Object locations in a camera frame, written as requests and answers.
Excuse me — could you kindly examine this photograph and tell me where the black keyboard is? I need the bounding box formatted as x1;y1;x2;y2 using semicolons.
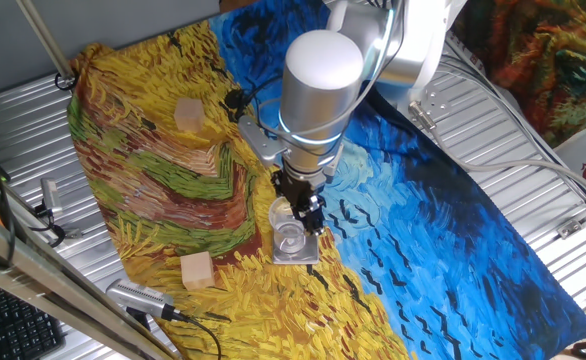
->
0;280;67;360

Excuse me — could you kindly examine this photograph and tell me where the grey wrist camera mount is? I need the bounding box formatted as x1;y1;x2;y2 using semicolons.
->
237;115;288;169

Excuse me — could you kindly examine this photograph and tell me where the small silver clamped camera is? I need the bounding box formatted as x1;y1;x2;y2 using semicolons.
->
40;177;64;217

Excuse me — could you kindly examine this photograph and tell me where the painted blue and yellow tablecloth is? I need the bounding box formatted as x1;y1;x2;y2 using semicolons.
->
67;0;586;360

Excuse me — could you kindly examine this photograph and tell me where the silver digital scale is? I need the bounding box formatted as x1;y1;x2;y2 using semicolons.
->
271;232;321;266

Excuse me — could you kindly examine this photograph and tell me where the ribbed silver camera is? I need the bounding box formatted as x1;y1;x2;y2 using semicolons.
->
105;278;182;322

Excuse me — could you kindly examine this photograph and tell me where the wooden cube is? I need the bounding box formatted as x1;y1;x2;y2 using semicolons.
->
180;251;217;292
173;97;207;134

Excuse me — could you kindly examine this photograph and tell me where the clear glass cup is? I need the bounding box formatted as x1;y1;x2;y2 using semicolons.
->
267;195;308;256

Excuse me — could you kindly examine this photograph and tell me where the aluminium frame beam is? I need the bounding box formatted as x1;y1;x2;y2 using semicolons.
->
0;202;177;360

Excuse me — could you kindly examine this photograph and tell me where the colourful painted cloth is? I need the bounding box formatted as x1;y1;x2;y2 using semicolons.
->
452;0;586;149

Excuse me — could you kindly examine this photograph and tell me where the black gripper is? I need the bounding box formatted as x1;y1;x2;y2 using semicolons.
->
271;169;327;237

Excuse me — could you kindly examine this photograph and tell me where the grey hose with metal connector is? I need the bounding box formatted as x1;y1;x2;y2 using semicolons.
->
407;99;586;201

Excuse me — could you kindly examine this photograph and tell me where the thin black camera cable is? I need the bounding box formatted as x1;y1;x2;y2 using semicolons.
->
27;202;67;250

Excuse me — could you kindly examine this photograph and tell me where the grey metal pole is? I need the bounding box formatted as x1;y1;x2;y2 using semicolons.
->
15;0;77;84

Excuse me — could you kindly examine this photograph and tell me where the silver metal bracket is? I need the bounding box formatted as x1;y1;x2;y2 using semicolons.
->
556;192;586;240

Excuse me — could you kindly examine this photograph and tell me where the white box with red logo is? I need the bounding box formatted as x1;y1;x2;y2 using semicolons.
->
555;119;586;201

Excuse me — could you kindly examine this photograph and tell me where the black foam microphone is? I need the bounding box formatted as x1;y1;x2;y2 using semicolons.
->
224;88;247;111

